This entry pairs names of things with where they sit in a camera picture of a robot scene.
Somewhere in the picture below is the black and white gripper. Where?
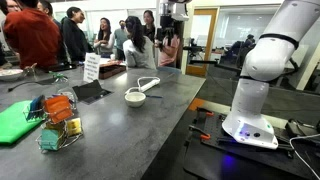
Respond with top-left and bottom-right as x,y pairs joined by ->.
157,0 -> 192,41

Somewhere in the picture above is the blue pen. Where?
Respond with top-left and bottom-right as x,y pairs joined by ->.
146,95 -> 163,98

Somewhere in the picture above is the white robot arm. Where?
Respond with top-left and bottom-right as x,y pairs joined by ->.
222,0 -> 320,149

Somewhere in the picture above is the white ceramic bowl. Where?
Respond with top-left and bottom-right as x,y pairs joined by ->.
125,92 -> 146,107

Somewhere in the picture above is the person in pink shirt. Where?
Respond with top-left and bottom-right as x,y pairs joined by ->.
155,32 -> 180,67

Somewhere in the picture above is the wooden door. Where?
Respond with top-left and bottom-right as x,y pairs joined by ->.
186,8 -> 217,77

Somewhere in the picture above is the person in grey shirt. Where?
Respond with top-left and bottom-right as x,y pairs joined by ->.
123,16 -> 156,69

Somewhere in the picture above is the person in green sweater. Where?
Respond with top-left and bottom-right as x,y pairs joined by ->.
114,20 -> 128,60

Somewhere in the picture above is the person in white top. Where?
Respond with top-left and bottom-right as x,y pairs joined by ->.
94,17 -> 114,58

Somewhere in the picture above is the dark wooden box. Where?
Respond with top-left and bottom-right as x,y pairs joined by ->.
99,65 -> 126,79

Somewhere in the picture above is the white paper sign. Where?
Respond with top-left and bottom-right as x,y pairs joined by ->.
83,53 -> 100,83

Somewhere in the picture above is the person in black jacket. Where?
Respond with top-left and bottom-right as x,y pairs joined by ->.
62,6 -> 93,61

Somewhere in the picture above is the person in red sweater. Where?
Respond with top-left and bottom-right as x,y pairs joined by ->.
4,0 -> 61,69

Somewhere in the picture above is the white plate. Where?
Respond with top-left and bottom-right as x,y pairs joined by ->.
0,69 -> 23,81

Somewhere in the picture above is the green cloth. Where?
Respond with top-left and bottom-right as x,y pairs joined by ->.
0,100 -> 41,145

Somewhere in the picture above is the orange handled clamp rear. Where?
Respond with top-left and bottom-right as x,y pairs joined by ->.
197,107 -> 215,116

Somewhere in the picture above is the orange handled clamp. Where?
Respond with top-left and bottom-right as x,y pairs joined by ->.
197,107 -> 215,116
189,125 -> 211,140

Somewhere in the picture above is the orange handled clamp front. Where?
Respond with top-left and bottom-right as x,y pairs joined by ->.
189,125 -> 211,140

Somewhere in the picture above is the black cable on table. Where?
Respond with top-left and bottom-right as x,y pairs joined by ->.
7,77 -> 56,93

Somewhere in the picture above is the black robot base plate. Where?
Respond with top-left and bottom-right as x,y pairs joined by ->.
183,110 -> 319,180

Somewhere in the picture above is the wire rack with tea bags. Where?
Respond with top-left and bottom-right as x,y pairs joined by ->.
23,94 -> 84,152

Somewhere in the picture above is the white cable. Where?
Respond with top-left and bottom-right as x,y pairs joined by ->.
289,133 -> 320,180

